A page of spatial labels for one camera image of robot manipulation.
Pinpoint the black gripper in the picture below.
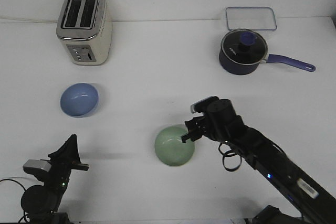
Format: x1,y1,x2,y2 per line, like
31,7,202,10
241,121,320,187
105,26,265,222
181,114,223,143
48,134,89,185

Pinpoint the green bowl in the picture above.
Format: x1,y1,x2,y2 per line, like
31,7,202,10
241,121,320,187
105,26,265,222
154,125,195,167

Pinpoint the blue bowl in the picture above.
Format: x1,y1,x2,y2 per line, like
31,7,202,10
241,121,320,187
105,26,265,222
60,83,99,118

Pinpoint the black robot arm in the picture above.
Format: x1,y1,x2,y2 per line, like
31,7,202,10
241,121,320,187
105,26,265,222
181,97,335,223
20,134,89,223

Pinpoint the dark blue saucepan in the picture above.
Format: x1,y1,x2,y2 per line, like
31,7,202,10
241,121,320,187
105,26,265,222
218,30,316,76

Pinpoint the glass pot lid blue knob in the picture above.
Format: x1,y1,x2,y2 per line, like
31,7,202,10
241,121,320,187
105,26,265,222
221,29,268,66

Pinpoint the cream two-slot toaster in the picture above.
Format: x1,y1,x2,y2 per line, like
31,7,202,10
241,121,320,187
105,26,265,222
56,0,112,66

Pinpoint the clear blue-rimmed container lid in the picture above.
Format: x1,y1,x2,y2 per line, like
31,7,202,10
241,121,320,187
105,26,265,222
225,7,277,31

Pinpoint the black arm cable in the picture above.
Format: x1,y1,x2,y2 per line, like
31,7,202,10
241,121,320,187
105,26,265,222
217,141,244,173
0,176,34,224

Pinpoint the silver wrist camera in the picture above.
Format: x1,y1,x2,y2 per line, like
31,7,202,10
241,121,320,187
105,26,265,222
190,96,219,114
23,159,51,174

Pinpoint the white toaster power cord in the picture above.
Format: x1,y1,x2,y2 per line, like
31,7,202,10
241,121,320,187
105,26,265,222
0,17,59,24

